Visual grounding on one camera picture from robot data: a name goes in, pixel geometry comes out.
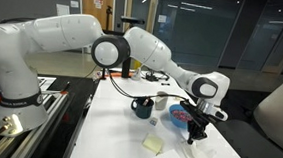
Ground red white door sign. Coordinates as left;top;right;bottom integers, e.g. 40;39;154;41
92;0;105;10

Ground grey office chair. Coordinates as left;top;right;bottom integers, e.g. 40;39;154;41
212;65;283;158

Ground white paper cup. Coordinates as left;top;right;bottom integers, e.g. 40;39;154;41
153;90;170;112

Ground blue plastic bowl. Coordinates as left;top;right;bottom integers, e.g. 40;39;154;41
167;103;195;130

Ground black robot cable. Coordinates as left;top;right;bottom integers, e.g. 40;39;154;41
105;68;191;104

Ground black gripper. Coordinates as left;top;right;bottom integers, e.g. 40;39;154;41
186;111;217;147

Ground white wall panel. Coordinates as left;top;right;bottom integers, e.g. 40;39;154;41
55;3;71;18

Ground colourful candy pieces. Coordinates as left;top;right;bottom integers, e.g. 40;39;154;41
171;108;193;125

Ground yellow sticky note pad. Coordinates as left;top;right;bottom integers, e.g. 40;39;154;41
141;132;166;156

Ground white napkin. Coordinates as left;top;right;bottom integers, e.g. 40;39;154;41
179;141;217;158

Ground black water bottle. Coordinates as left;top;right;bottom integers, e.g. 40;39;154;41
121;57;132;79

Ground black stereo camera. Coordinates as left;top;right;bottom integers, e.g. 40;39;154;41
119;15;146;25

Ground orange tool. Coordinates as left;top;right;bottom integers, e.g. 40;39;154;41
107;70;124;78

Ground dark teal mug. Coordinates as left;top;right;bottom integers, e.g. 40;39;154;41
130;95;155;120

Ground black adapter with cable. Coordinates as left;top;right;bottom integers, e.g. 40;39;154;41
140;68;171;84

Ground red white marker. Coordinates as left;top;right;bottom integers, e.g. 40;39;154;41
142;96;152;108

